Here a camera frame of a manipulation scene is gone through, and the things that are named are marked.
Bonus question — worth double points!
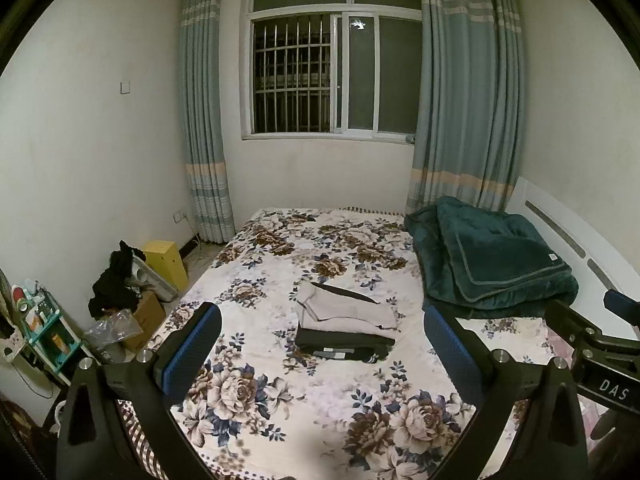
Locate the white plastic appliance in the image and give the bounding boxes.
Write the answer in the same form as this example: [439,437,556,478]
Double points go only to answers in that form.
[131,259,180,302]

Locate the pile of black clothes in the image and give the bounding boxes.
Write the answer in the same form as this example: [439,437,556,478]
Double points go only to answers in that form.
[89,240,147,318]

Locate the yellow box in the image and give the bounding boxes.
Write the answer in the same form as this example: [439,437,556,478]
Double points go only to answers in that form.
[142,240,190,293]

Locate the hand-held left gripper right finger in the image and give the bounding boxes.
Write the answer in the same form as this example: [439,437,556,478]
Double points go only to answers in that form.
[422,305,588,480]

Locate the white headboard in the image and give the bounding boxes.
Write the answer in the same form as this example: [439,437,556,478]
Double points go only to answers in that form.
[505,176,640,311]

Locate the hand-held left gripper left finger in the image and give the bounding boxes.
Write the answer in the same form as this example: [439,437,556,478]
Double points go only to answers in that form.
[56,301,223,480]

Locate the clear plastic bag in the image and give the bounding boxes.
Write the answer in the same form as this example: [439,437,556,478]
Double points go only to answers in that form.
[82,308,145,348]

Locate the teal storage rack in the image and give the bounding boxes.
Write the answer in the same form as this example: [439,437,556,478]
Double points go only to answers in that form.
[10,285,93,386]

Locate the bed with floral sheet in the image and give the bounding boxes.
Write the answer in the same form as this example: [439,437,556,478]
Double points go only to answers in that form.
[120,206,576,480]

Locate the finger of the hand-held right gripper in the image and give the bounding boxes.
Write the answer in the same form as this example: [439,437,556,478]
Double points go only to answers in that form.
[544,299,607,357]
[603,289,640,334]

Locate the folded black clothes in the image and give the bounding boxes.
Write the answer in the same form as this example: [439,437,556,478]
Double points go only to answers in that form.
[294,325,396,365]

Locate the grey-green striped curtain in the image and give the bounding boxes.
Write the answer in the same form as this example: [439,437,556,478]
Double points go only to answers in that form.
[406,0,526,216]
[179,0,236,245]

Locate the dark green quilt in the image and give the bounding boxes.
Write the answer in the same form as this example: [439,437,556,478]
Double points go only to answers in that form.
[404,196,580,320]

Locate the beige long-sleeve shirt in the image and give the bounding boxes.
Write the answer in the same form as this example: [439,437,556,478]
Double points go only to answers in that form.
[292,281,398,338]

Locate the pink mattress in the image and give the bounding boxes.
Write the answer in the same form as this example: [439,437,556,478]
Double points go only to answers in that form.
[545,317,608,441]

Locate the window with metal bars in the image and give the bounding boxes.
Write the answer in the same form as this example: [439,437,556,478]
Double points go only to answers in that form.
[240,0,423,145]

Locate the cardboard box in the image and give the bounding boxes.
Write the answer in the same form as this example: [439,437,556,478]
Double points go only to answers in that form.
[122,290,167,353]

